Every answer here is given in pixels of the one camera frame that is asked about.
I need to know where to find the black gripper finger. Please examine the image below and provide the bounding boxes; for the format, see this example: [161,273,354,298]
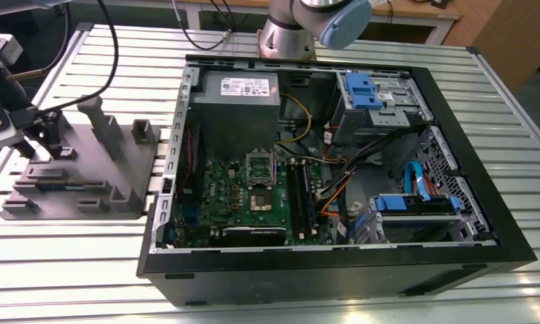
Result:
[30,109,73,161]
[14,136,35,159]

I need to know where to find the CPU socket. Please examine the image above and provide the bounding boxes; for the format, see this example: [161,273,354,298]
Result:
[247,190,275,213]

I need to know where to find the grey parts rack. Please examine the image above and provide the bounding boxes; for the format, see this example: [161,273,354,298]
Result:
[0,94,162,222]

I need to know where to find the grey power supply unit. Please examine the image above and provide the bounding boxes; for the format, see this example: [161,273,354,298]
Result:
[190,70,282,153]

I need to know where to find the green motherboard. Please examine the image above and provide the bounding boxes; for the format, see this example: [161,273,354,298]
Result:
[167,148,338,247]

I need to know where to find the black graphics card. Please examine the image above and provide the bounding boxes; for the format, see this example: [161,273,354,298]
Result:
[209,225,287,247]

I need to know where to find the black RAM slot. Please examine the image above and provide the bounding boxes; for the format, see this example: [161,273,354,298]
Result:
[299,161,319,236]
[286,161,305,238]

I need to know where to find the blue disk carrier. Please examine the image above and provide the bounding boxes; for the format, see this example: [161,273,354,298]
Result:
[369,194,462,217]
[343,72,383,111]

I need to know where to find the black PC case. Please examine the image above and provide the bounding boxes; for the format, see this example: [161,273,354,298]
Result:
[135,53,538,307]

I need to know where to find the metal drive cage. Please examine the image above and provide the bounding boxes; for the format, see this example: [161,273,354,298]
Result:
[330,70,434,146]

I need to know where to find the metal disk bay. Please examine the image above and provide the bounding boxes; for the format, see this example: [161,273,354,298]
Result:
[350,194,494,244]

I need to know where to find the wooden cabinet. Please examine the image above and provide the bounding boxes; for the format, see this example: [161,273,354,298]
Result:
[443,0,540,92]

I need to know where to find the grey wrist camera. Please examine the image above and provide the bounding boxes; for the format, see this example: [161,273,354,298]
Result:
[0,33,23,65]

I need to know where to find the black camera cable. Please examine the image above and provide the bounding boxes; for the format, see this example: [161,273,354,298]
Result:
[37,0,119,114]

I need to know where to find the yellow wire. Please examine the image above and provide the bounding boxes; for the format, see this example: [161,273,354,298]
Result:
[275,93,314,144]

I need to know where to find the orange wire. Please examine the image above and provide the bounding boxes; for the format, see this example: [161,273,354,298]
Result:
[318,185,350,217]

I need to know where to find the black wire bundle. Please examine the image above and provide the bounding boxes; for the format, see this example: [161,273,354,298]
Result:
[318,124,429,200]

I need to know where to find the blue data wire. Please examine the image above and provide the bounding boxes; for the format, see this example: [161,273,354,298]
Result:
[402,161,438,203]

